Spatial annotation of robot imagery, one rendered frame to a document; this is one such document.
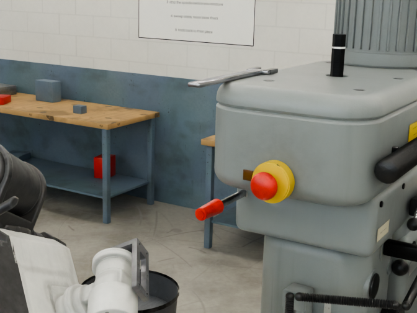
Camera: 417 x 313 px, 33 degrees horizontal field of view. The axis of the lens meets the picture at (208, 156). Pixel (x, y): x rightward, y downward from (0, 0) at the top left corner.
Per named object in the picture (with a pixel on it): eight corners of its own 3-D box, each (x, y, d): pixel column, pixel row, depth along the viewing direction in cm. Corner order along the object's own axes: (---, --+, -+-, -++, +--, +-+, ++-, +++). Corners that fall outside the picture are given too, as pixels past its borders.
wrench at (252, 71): (205, 89, 98) (205, 83, 98) (181, 86, 100) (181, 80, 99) (277, 72, 118) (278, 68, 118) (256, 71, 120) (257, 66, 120)
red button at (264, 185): (272, 204, 97) (273, 176, 96) (247, 199, 99) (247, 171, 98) (282, 198, 100) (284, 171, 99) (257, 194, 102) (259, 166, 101)
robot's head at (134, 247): (80, 297, 93) (131, 279, 91) (84, 249, 99) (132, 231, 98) (103, 323, 97) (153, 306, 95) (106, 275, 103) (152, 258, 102)
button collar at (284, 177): (288, 207, 99) (290, 166, 98) (250, 199, 102) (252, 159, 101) (293, 203, 101) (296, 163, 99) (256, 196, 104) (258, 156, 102)
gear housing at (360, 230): (372, 262, 106) (378, 199, 104) (231, 230, 118) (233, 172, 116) (428, 206, 135) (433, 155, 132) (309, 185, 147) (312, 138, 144)
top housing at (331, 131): (362, 216, 96) (372, 100, 92) (198, 184, 109) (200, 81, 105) (442, 152, 135) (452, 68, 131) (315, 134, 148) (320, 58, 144)
